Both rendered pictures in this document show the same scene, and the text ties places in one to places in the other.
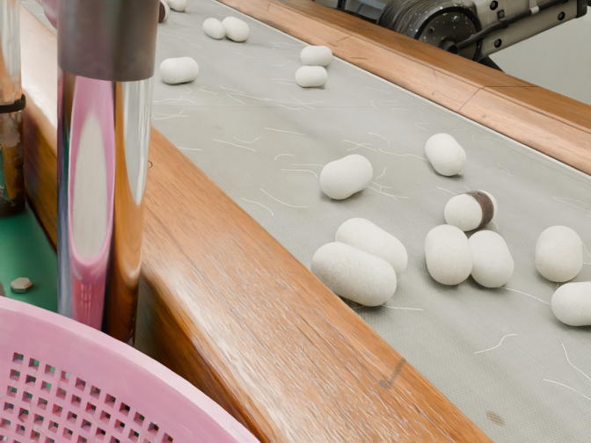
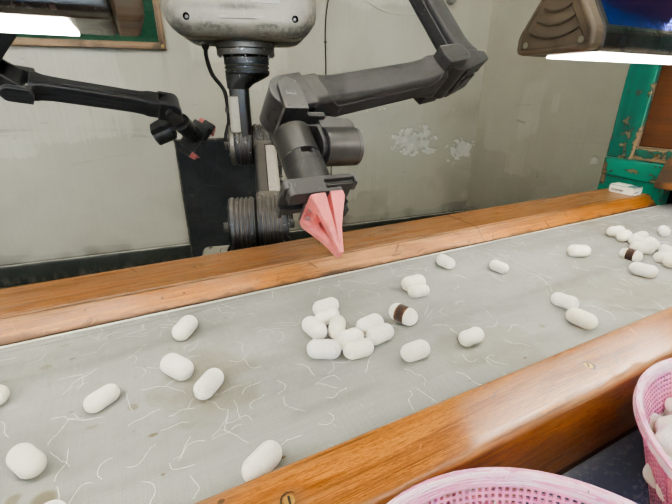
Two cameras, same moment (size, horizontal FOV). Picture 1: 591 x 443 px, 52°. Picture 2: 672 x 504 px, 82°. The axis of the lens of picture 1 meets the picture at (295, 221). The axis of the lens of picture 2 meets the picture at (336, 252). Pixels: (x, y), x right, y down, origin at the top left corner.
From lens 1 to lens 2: 0.90 m
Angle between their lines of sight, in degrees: 69
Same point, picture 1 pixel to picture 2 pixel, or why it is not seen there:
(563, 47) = (15, 183)
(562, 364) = not seen: outside the picture
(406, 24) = (275, 223)
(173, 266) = not seen: outside the picture
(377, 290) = not seen: outside the picture
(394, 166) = (591, 264)
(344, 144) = (583, 271)
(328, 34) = (385, 251)
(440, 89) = (468, 238)
